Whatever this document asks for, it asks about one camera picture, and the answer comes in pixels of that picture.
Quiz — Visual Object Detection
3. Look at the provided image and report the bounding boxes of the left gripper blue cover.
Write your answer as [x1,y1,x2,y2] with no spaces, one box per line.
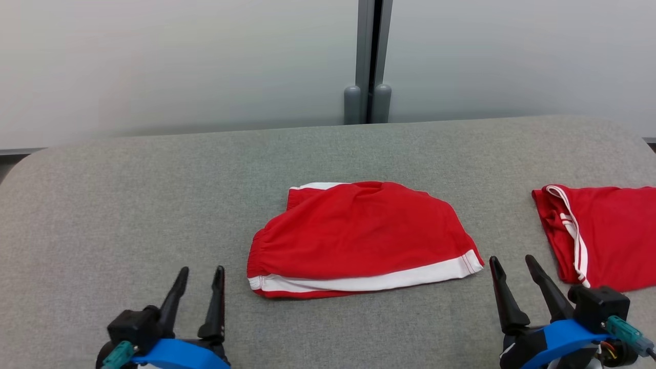
[96,265,231,369]

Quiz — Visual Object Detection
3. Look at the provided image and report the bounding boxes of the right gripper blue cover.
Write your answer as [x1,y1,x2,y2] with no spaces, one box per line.
[489,255,636,369]

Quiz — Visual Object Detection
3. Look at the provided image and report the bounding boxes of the red basketball jersey white sleeves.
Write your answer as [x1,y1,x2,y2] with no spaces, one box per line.
[531,184,656,293]

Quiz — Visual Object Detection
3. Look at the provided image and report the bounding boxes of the red shorts white trim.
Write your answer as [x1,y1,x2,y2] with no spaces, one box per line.
[247,181,485,299]

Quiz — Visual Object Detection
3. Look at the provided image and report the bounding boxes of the grey cylindrical post foot cap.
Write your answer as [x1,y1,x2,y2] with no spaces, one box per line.
[344,85,362,125]
[371,84,392,124]

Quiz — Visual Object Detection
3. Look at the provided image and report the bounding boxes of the grey metal partition post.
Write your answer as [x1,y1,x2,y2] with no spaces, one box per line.
[356,0,394,125]

